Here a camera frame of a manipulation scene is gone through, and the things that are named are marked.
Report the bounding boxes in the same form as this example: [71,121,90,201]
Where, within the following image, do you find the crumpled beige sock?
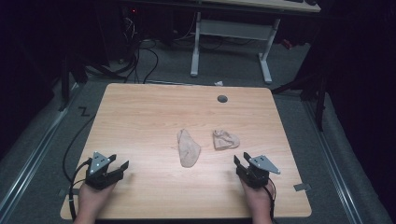
[212,129,241,151]

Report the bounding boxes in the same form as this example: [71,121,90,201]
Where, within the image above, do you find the metal floor rail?
[0,82,80,220]
[302,99,364,224]

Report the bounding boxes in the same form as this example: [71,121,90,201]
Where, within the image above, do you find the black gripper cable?
[263,179,277,223]
[62,114,97,222]

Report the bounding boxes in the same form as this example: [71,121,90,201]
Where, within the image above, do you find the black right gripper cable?
[263,179,277,223]

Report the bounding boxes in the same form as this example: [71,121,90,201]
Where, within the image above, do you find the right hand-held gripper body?
[235,154,281,189]

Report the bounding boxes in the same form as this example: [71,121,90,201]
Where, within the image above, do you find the black floor cables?
[87,15,200,85]

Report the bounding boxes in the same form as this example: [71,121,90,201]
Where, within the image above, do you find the person's right hand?
[240,179,274,217]

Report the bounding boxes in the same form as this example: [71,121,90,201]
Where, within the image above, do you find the white frame desk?
[189,0,322,85]

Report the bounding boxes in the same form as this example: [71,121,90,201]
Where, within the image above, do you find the person's left hand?
[77,182,118,217]

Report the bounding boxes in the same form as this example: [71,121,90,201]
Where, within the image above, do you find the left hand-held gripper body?
[84,150,124,191]

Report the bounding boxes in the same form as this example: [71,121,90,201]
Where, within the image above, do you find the flat beige sock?
[177,128,202,169]

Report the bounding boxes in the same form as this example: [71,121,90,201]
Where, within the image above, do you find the black metal stand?
[57,54,90,113]
[270,69,330,133]

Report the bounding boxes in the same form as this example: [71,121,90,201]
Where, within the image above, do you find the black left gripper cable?
[62,114,97,222]

